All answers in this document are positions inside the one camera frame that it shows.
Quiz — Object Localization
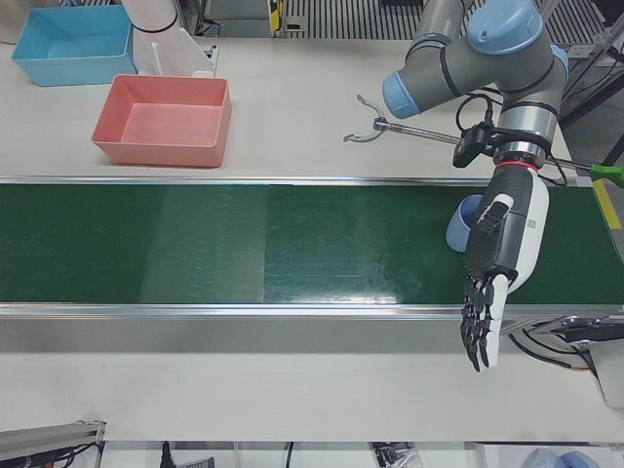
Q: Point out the green conveyor belt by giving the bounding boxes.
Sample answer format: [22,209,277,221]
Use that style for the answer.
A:
[0,175,624,355]

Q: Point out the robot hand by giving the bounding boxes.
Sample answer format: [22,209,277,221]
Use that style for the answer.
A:
[458,163,552,375]

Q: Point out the light blue plastic cup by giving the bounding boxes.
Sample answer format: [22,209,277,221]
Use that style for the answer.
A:
[445,194,484,254]

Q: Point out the blue plastic box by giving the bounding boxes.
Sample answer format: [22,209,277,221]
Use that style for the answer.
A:
[10,4,134,88]

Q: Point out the aluminium profile bar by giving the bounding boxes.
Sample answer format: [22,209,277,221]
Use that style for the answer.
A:
[0,418,107,462]

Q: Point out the white round column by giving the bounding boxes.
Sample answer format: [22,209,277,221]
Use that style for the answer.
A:
[119,0,218,79]

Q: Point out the clear bag of parts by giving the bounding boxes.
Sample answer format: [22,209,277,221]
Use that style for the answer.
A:
[370,441,420,468]

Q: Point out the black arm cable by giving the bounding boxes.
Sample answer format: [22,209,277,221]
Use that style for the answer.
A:
[455,92,496,133]

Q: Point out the metal reacher grabber tool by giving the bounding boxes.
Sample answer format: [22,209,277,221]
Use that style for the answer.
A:
[342,94,624,189]

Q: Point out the beige curtain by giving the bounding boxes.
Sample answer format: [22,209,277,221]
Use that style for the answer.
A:
[0,0,30,45]

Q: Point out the light blue headphones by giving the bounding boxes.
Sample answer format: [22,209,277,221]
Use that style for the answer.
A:
[528,448,594,468]

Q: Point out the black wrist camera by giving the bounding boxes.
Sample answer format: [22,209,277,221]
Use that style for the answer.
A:
[451,124,493,170]

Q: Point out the pink plastic box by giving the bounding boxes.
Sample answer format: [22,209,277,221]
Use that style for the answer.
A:
[91,73,233,170]

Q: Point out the aluminium column bracket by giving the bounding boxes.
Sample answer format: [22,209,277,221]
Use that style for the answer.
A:
[192,46,218,79]

